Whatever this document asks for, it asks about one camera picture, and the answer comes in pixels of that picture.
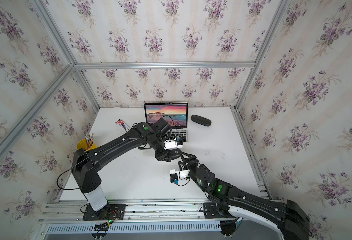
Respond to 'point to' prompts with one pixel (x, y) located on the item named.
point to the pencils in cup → (89, 139)
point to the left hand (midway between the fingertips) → (170, 155)
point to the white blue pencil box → (123, 125)
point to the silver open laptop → (175, 114)
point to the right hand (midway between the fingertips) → (184, 154)
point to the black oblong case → (201, 120)
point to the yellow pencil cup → (81, 144)
